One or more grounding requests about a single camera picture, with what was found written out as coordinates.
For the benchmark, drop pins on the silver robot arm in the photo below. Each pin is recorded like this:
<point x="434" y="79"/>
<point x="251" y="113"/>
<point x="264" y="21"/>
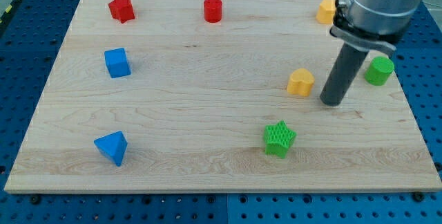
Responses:
<point x="366" y="25"/>

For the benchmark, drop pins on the green cylinder block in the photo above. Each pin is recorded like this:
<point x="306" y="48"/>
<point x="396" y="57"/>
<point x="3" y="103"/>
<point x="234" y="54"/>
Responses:
<point x="379" y="71"/>

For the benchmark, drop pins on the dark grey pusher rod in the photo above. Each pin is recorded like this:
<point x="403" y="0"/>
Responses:
<point x="346" y="67"/>

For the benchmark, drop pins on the blue triangular prism block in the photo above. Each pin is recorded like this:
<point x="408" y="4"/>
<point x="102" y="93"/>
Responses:
<point x="113" y="147"/>

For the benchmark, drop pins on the red cylinder block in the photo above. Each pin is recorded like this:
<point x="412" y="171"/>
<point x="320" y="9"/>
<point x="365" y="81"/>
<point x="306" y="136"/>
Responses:
<point x="212" y="10"/>

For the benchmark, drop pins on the yellow heart block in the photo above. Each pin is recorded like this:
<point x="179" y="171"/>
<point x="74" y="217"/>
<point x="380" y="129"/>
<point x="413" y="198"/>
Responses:
<point x="300" y="82"/>

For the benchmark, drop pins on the blue cube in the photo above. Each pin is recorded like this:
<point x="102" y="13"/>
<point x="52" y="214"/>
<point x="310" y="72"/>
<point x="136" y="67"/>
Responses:
<point x="117" y="63"/>

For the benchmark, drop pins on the green star block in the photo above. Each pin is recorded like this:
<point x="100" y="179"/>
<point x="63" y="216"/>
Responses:
<point x="278" y="138"/>

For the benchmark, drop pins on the red star block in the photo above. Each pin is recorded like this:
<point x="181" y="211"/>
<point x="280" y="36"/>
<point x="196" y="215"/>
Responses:
<point x="122" y="10"/>

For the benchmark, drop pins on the yellow pentagon block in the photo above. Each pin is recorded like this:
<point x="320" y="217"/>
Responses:
<point x="326" y="12"/>

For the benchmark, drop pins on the wooden board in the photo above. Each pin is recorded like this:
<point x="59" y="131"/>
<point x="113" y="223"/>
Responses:
<point x="195" y="106"/>

